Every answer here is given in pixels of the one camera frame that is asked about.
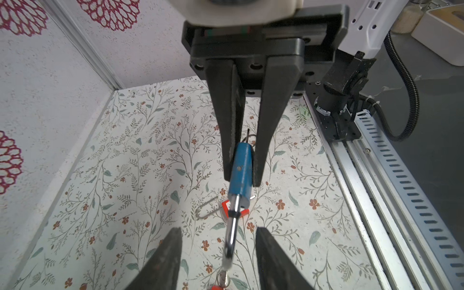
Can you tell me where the white container outside cell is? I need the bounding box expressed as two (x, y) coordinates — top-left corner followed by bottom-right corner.
(412, 4), (464, 66)

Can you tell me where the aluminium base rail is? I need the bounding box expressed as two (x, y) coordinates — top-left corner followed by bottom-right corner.
(322, 112), (464, 290)

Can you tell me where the red padlock right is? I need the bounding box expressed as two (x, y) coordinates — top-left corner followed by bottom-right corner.
(210, 270), (231, 290)

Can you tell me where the black corrugated right cable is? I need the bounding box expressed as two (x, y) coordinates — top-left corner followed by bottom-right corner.
(358, 31), (421, 143)

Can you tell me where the blue padlock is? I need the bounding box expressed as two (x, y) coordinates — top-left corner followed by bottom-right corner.
(222, 142), (253, 271)

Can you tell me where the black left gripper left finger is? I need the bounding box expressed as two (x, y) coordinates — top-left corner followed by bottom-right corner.
(126, 228), (182, 290)

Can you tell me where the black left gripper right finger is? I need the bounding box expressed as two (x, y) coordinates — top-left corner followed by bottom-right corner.
(255, 227), (314, 290)

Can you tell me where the red padlock left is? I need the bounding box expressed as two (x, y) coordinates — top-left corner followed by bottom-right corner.
(195, 197), (230, 219)

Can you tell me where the red padlock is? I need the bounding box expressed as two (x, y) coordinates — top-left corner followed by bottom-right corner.
(195, 197), (230, 219)
(210, 270), (231, 290)

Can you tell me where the glass jar outside cell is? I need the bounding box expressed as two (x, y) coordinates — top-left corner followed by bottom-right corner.
(390, 0), (431, 34)

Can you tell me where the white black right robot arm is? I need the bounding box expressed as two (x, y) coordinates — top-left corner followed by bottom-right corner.
(172, 1), (406, 187)

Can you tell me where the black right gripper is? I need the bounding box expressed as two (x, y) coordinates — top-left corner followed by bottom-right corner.
(182, 4), (350, 187)

